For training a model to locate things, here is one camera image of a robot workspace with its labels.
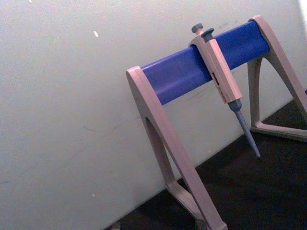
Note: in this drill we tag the beige stand with blue bar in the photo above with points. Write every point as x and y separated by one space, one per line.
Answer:
172 76

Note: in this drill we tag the beige pipette with grey tip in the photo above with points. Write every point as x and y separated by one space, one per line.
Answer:
220 72

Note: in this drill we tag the black table cloth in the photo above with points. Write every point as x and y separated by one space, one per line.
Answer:
251 187

